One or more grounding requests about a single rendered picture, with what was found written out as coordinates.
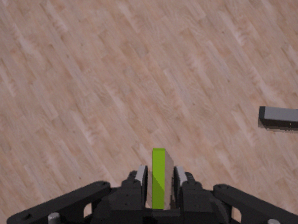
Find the lime green rod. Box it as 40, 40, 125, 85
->
152, 148, 165, 209

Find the grey rod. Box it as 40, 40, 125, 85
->
258, 106, 298, 122

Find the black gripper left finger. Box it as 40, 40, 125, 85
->
6, 165, 148, 224

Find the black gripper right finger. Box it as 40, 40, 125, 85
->
173, 166, 298, 224

